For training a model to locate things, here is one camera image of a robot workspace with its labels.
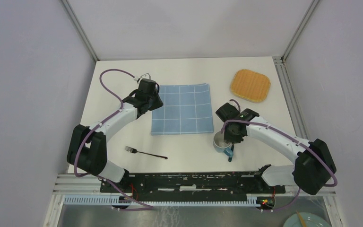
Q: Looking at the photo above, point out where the white blue mug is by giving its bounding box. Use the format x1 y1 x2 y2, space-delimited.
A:
213 131 232 158

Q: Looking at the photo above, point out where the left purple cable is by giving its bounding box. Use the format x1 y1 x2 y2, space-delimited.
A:
73 69 155 211

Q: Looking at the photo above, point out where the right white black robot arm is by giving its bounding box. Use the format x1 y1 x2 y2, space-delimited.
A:
216 103 337 195

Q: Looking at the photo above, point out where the woven bamboo placemat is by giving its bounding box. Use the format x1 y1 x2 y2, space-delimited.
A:
230 69 271 103

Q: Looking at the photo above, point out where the blue checked cloth napkin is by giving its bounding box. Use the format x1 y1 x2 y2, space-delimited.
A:
151 83 214 136

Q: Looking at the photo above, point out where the green plate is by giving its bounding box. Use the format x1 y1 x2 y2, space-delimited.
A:
283 212 331 227

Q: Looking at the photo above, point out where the purple cable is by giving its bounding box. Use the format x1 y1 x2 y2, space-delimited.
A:
73 69 155 211
220 99 339 213

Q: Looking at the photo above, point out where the wooden chopstick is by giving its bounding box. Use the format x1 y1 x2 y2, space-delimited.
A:
296 211 307 227

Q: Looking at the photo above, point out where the gold spoon teal handle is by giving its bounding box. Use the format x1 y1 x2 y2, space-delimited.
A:
228 144 234 162

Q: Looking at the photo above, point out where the black metal fork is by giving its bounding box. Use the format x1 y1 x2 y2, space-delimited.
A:
125 146 168 160

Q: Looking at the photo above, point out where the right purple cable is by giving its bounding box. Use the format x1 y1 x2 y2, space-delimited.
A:
220 99 339 213

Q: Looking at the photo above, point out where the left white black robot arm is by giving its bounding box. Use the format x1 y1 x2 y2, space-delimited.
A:
67 79 163 192

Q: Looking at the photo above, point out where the light blue cable duct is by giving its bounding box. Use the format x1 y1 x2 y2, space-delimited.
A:
63 195 260 208

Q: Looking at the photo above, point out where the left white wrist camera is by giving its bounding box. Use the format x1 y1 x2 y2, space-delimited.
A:
134 73 152 83

